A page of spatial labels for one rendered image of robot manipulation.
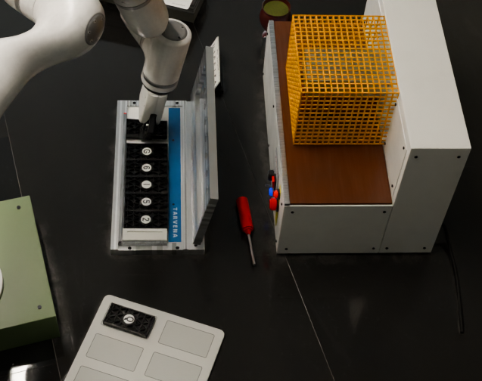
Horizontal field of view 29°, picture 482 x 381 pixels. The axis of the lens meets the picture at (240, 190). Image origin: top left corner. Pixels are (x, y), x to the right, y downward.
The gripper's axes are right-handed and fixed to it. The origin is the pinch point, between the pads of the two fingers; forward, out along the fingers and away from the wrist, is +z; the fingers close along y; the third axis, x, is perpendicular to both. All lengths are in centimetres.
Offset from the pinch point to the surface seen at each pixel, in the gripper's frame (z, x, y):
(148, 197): 1.3, 1.1, 20.6
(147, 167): 1.3, 0.8, 11.9
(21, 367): 10, -23, 61
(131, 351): 4, -1, 58
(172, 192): 1.3, 6.7, 18.3
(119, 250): 4.0, -4.8, 34.0
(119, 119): 3.8, -5.9, -3.9
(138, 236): 1.9, -0.9, 31.0
